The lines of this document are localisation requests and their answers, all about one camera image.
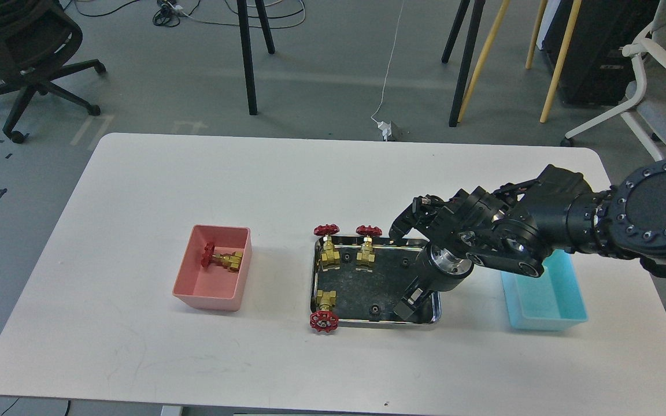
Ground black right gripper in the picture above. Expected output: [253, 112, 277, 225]
[394, 243, 474, 323]

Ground brass valve red handle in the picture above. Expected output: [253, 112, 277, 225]
[200, 242, 243, 272]

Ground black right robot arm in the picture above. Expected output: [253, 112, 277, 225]
[388, 159, 666, 319]

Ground brass valve back right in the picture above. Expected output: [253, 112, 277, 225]
[355, 225, 382, 272]

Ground brass valve front left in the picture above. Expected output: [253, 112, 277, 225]
[309, 289, 339, 333]

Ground brass valve back left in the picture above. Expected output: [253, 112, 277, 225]
[313, 224, 341, 271]

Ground blue plastic box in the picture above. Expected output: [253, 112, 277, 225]
[501, 250, 589, 331]

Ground pink plastic box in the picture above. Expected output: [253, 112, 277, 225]
[172, 224, 252, 311]

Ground shiny metal tray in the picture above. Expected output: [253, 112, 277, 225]
[310, 234, 442, 328]

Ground white power adapter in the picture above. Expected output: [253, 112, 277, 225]
[377, 121, 404, 142]

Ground black cabinet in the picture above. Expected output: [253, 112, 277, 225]
[558, 1, 659, 106]

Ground black tripod right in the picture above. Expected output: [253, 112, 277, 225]
[441, 1, 486, 128]

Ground black tripod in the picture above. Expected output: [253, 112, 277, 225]
[441, 1, 486, 128]
[236, 0, 276, 116]

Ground yellow wooden easel leg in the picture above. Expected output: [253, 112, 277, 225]
[457, 0, 510, 123]

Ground black tripod left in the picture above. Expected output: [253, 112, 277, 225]
[236, 0, 276, 116]

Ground black office chair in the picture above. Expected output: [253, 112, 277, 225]
[0, 1, 106, 144]

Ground white cable on floor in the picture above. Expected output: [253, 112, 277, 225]
[371, 0, 408, 125]

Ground black cables on floor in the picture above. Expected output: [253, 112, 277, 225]
[64, 0, 308, 31]

